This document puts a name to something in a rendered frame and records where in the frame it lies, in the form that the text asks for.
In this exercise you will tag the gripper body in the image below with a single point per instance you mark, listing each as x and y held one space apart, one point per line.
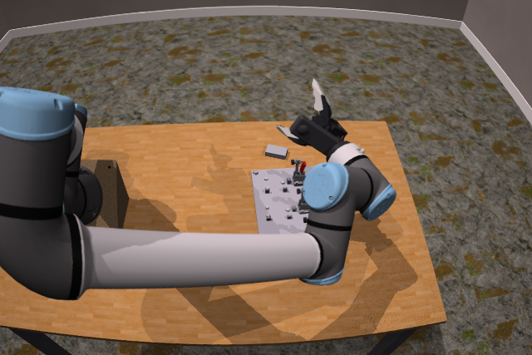
335 128

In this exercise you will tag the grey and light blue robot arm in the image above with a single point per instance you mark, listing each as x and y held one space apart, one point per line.
40 243

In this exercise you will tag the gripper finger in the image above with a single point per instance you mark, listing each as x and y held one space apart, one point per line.
322 103
293 138

